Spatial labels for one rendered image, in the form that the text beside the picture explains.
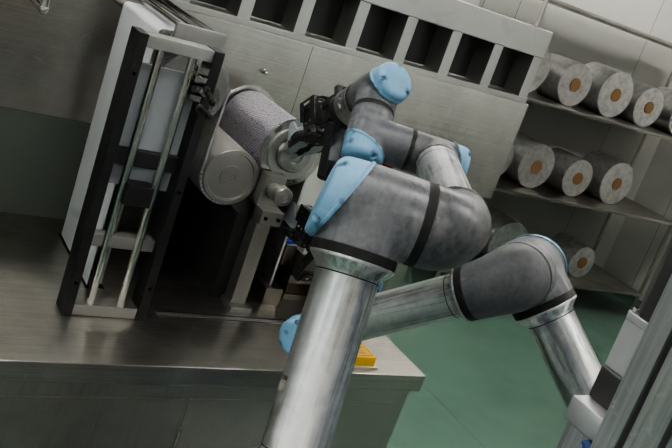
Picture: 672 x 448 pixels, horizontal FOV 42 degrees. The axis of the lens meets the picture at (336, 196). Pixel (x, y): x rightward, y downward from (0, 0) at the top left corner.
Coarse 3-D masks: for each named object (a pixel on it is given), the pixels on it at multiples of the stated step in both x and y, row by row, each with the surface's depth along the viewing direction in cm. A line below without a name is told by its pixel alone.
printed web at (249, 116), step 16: (240, 96) 200; (256, 96) 199; (224, 112) 201; (240, 112) 195; (256, 112) 191; (272, 112) 189; (208, 128) 178; (224, 128) 200; (240, 128) 193; (256, 128) 187; (272, 128) 183; (208, 144) 177; (240, 144) 192; (256, 144) 186; (256, 160) 185; (192, 176) 183; (96, 256) 181
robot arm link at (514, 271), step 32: (512, 256) 144; (416, 288) 149; (448, 288) 145; (480, 288) 142; (512, 288) 142; (544, 288) 145; (288, 320) 158; (384, 320) 151; (416, 320) 149; (288, 352) 158
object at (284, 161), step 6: (282, 144) 182; (282, 150) 182; (276, 156) 183; (282, 156) 182; (288, 156) 183; (306, 156) 185; (282, 162) 183; (288, 162) 183; (294, 162) 185; (300, 162) 185; (306, 162) 186; (288, 168) 184; (294, 168) 185; (300, 168) 185
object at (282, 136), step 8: (288, 128) 182; (280, 136) 182; (272, 144) 182; (280, 144) 182; (272, 152) 182; (272, 160) 183; (312, 160) 188; (272, 168) 184; (280, 168) 185; (304, 168) 188; (288, 176) 186; (296, 176) 187
